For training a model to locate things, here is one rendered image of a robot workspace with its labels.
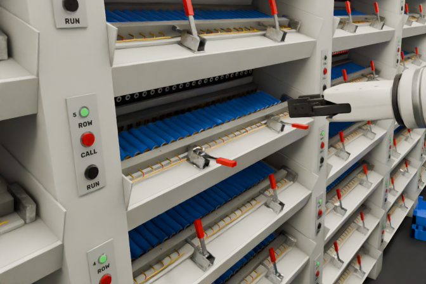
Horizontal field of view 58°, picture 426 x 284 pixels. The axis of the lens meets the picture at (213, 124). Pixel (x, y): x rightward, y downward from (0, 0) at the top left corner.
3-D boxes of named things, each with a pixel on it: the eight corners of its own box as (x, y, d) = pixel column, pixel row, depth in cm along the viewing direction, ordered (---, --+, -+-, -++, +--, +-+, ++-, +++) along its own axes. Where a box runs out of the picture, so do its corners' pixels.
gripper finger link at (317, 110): (371, 99, 56) (348, 97, 61) (324, 108, 54) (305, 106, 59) (372, 107, 56) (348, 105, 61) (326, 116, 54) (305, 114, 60)
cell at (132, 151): (116, 140, 68) (141, 159, 65) (108, 143, 66) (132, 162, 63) (118, 132, 67) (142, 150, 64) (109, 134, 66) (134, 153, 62)
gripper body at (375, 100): (416, 68, 58) (343, 77, 65) (397, 77, 50) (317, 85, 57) (421, 117, 59) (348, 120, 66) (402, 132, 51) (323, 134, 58)
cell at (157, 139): (143, 132, 72) (167, 149, 69) (135, 134, 71) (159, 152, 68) (145, 123, 72) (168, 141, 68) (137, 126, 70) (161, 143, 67)
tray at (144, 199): (308, 134, 101) (321, 102, 96) (122, 234, 56) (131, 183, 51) (248, 100, 110) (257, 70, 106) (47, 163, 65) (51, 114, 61)
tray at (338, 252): (375, 227, 168) (390, 203, 162) (316, 307, 123) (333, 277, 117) (334, 201, 178) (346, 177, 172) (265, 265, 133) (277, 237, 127)
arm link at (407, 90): (432, 64, 56) (409, 66, 58) (416, 70, 49) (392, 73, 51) (436, 120, 57) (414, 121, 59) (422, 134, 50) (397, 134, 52)
